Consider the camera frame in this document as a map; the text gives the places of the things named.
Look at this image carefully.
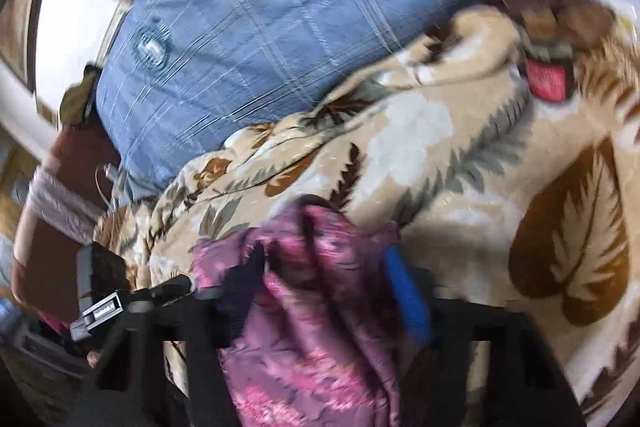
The light grey cloth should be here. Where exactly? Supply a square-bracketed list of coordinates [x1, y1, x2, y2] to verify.
[27, 167, 108, 243]

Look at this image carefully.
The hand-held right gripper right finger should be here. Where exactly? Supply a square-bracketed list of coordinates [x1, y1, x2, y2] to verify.
[385, 244, 586, 427]

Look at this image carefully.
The beige leaf-print blanket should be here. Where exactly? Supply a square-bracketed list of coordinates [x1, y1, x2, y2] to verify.
[92, 4, 640, 418]

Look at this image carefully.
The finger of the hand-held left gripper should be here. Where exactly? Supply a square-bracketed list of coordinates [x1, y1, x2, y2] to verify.
[122, 274, 196, 308]

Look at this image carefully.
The white charging cable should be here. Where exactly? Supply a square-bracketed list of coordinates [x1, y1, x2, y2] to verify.
[95, 162, 121, 212]

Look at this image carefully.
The olive green cloth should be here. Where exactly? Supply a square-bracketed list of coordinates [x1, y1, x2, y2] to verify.
[60, 64, 101, 128]

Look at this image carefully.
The blue plaid pillow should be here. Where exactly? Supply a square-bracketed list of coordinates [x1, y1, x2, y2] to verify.
[95, 0, 621, 200]

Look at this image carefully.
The purple floral long-sleeve shirt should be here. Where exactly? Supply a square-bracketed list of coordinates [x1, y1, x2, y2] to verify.
[192, 204, 416, 427]

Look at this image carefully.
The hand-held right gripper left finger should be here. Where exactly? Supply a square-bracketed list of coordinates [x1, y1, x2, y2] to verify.
[95, 242, 268, 427]

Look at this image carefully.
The grey blue sheet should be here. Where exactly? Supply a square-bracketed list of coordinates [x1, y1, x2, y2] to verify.
[112, 172, 161, 208]

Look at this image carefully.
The red orange bag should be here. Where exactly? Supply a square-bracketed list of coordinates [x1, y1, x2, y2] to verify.
[525, 59, 569, 101]

